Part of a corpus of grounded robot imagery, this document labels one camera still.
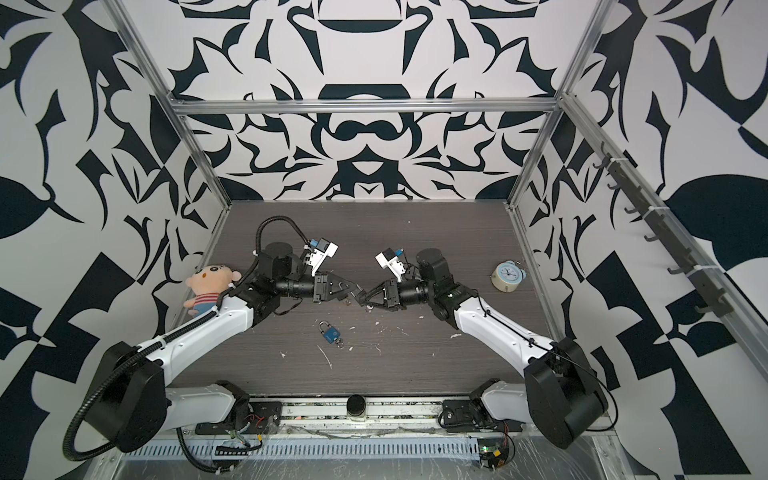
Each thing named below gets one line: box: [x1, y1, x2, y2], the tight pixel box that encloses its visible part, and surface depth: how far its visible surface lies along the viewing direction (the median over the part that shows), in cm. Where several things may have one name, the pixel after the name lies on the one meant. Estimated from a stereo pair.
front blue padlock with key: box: [318, 320, 345, 349], surface depth 90 cm
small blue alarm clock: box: [490, 260, 527, 292], surface depth 98 cm
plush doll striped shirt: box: [183, 264, 242, 316], surface depth 91 cm
